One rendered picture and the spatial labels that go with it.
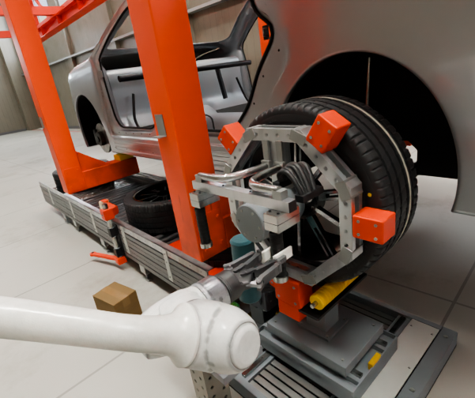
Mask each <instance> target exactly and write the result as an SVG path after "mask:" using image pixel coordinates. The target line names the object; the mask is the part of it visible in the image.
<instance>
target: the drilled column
mask: <svg viewBox="0 0 475 398"><path fill-rule="evenodd" d="M190 374H191V377H192V381H193V384H194V390H195V393H196V397H197V398H232V396H231V392H230V388H229V383H227V384H226V385H223V384H222V383H221V382H220V381H219V380H217V379H216V378H215V377H214V376H213V375H212V374H211V373H206V372H203V371H199V370H190Z"/></svg>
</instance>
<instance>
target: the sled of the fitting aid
mask: <svg viewBox="0 0 475 398"><path fill-rule="evenodd" d="M279 312H280V310H278V311H277V312H276V314H275V315H277V314H278V313H279ZM275 315H273V316H272V317H271V318H273V317H274V316H275ZM271 318H270V319H271ZM270 319H269V320H270ZM269 320H268V321H269ZM258 330H259V336H260V345H262V347H264V348H265V349H266V350H267V351H269V352H271V353H272V354H274V355H276V356H277V357H278V358H279V359H281V360H283V361H284V362H286V363H288V364H289V365H290V366H292V367H293V368H295V369H296V370H298V371H299V372H301V373H302V374H304V375H305V376H307V377H309V378H310V379H311V380H312V381H314V382H316V383H317V384H319V385H321V386H322V387H323V388H324V389H326V390H327V391H329V392H331V393H332V394H334V395H335V396H336V397H338V398H361V397H362V395H363V394H364V393H365V392H366V391H367V389H368V388H369V386H370V385H371V383H372V382H373V381H374V380H375V379H376V377H377V376H378V375H379V373H380V372H381V370H382V369H383V367H384V366H385V365H386V364H387V363H388V361H389V360H390V358H391V357H392V356H393V354H394V353H395V351H396V350H397V349H398V336H396V335H394V334H393V333H391V332H388V331H386V330H383V334H382V335H381V336H380V337H379V338H378V339H377V340H376V341H375V343H374V344H373V345H372V346H371V348H370V349H369V350H368V352H367V353H366V354H365V355H364V357H363V358H362V359H361V360H360V361H359V362H358V363H357V364H356V366H355V367H354V368H353V369H352V371H351V372H350V373H349V374H348V376H347V377H344V376H342V375H341V374H339V373H338V372H336V371H335V370H332V369H331V368H329V367H328V366H326V365H325V364H323V363H321V362H320V361H318V360H317V359H314V358H313V357H311V356H310V355H308V354H307V353H305V352H303V351H301V350H300V349H299V348H297V347H295V346H293V345H292V344H290V343H289V342H287V341H285V340H283V339H282V338H280V337H279V336H277V335H275V334H274V333H272V332H271V331H269V330H268V328H267V321H266V322H265V323H264V324H263V325H261V326H260V327H259V328H258Z"/></svg>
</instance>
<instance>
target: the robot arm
mask: <svg viewBox="0 0 475 398"><path fill-rule="evenodd" d="M256 251H257V253H255V252H254V251H251V252H250V253H247V254H245V255H243V256H242V257H240V258H238V259H236V260H234V261H232V262H230V263H227V264H224V265H223V267H224V270H222V271H221V272H219V273H217V274H216V275H215V276H211V275H210V276H207V277H205V278H203V279H202V280H199V281H198V282H197V283H194V284H192V285H191V286H190V287H187V288H184V289H181V290H178V291H175V292H173V293H171V294H170V295H168V296H166V297H164V298H162V299H161V300H160V301H158V302H156V303H155V304H153V305H152V306H150V307H149V308H148V309H147V310H146V311H145V312H144V313H143V314H142V315H136V314H120V313H114V312H109V311H103V310H94V309H88V308H83V307H77V306H68V305H62V304H57V303H51V302H41V301H36V300H30V299H24V298H13V297H6V296H0V339H5V340H20V341H28V342H36V343H44V344H57V345H66V346H73V347H87V348H95V349H103V350H110V351H125V352H133V353H142V354H143V355H144V356H145V357H146V358H147V359H158V358H162V357H165V356H168V357H169V358H170V360H171V361H172V363H173V364H174V366H176V367H178V368H184V369H190V370H199V371H203V372H206V373H212V372H215V373H218V374H225V375H229V374H238V373H242V372H243V371H245V370H247V369H248V368H250V367H251V365H252V364H253V363H254V361H255V360H256V358H257V356H258V353H259V349H260V336H259V330H258V326H257V325H256V324H255V322H254V320H253V319H252V318H251V317H250V316H249V315H248V314H247V313H245V312H244V311H243V310H241V309H240V308H238V307H236V306H232V305H231V303H232V302H234V301H235V300H237V299H238V298H239V297H240V296H241V294H242V293H243V291H245V290H247V289H250V288H251V287H256V288H257V291H261V290H262V289H263V288H264V286H265V285H266V284H267V283H269V282H270V281H271V280H272V279H273V278H274V277H276V276H277V275H278V274H280V273H281V272H282V267H281V264H283V263H284V262H286V261H287V259H289V258H290V257H291V256H292V246H289V247H287V248H285V249H284V250H282V251H281V252H280V253H277V254H276V255H274V256H273V260H271V261H268V262H266V263H265V264H262V265H259V266H258V267H256V268H255V266H256V265H258V264H259V263H260V262H261V261H263V262H265V261H267V260H269V259H270V258H271V257H272V256H271V249H270V247H269V248H267V249H264V250H263V251H262V252H261V250H256ZM250 257H251V258H250Z"/></svg>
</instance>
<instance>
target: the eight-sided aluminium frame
mask: <svg viewBox="0 0 475 398"><path fill-rule="evenodd" d="M311 127H312V126H306V125H302V126H287V125H266V124H264V125H256V126H252V127H249V128H246V130H245V132H244V133H243V136H242V137H241V138H240V140H239V143H238V144H237V146H236V148H235V149H234V151H233V153H232V154H231V156H230V158H229V160H228V162H227V163H226V164H225V166H224V174H229V173H233V172H237V171H241V170H242V169H243V167H244V165H245V164H246V162H247V161H248V159H249V158H250V156H251V154H252V153H253V151H254V150H255V148H256V147H257V145H258V143H259V142H260V141H261V140H268V141H282V142H291V143H297V144H298V145H299V146H300V147H301V149H302V150H303V151H304V152H305V154H306V155H307V156H308V157H309V158H310V160H311V161H312V162H313V163H314V165H315V166H316V167H317V168H318V169H319V170H320V171H321V172H322V174H323V175H324V176H325V177H326V178H327V180H328V181H329V182H330V183H331V185H332V186H333V187H334V188H335V189H336V191H337V192H338V200H339V221H340V242H341V251H340V252H338V253H336V254H335V255H334V256H332V257H331V258H330V259H328V260H327V261H325V262H324V263H322V264H321V265H320V266H318V267H315V266H313V265H309V264H307V263H304V262H302V261H298V260H296V259H294V258H291V257H290V258H289V259H287V261H286V262H285V263H286V271H287V272H288V276H289V277H291V278H293V279H295V280H298V281H300V282H302V283H304V284H307V285H310V286H313V285H315V284H317V283H318V282H320V281H321V280H323V279H325V278H326V277H328V276H329V275H330V274H332V273H334V272H336V271H337V270H338V269H340V268H342V267H343V266H345V265H347V264H349V263H350V262H351V261H353V260H354V259H355V258H356V257H358V256H359V255H360V254H361V253H363V245H364V243H363V239H360V238H354V237H353V236H352V215H354V214H355V213H357V212H359V211H360V210H361V209H362V193H363V190H362V182H361V181H360V180H359V179H358V178H357V175H355V174H354V173H353V172H352V171H351V170H350V168H349V167H348V166H347V165H346V164H345V162H344V161H343V160H342V159H341V158H340V157H339V155H338V154H337V153H336V152H335V151H334V150H333V149H332V150H330V151H328V152H325V153H321V152H320V151H318V150H317V149H316V148H315V147H314V146H313V145H312V144H310V143H309V142H308V141H307V140H306V138H307V135H308V133H309V131H310V129H311ZM226 184H227V185H231V186H238V187H242V188H244V181H243V178H242V179H240V180H236V181H233V182H226ZM228 201H229V206H230V212H231V214H230V216H231V218H232V222H233V223H234V225H235V227H237V229H238V230H239V228H238V226H237V223H236V211H237V209H238V207H239V206H241V205H244V204H246V202H243V201H237V200H234V199H231V198H229V199H228ZM239 232H240V231H239ZM240 233H241V232H240ZM241 234H242V233H241ZM254 246H255V251H256V250H261V252H262V251H263V250H264V249H267V248H269V247H270V243H269V241H268V240H267V239H266V238H265V239H263V240H262V241H261V242H255V243H254ZM256 253H257V251H256Z"/></svg>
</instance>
